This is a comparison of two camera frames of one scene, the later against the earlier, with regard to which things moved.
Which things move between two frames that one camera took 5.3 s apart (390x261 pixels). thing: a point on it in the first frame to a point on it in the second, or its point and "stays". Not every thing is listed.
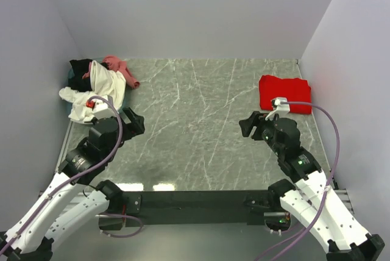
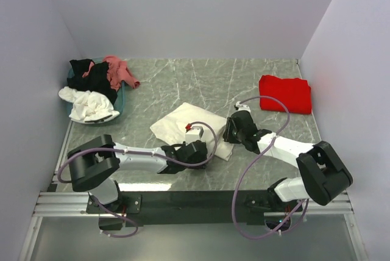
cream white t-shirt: (108, 83) to (172, 130)
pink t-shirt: (113, 63) stays
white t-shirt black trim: (80, 111) stays
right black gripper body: (265, 129) to (231, 135)
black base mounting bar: (219, 208) stays
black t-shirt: (76, 82) stays
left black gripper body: (132, 128) to (202, 167)
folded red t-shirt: (294, 89) stays
